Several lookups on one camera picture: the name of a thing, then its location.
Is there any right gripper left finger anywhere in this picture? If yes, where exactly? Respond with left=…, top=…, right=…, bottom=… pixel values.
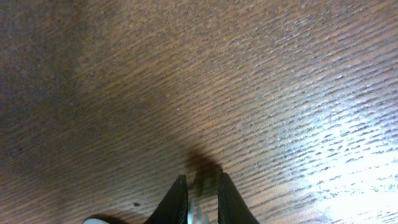
left=144, top=175, right=188, bottom=224

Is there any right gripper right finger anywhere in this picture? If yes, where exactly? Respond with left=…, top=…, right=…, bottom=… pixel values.
left=217, top=172, right=259, bottom=224

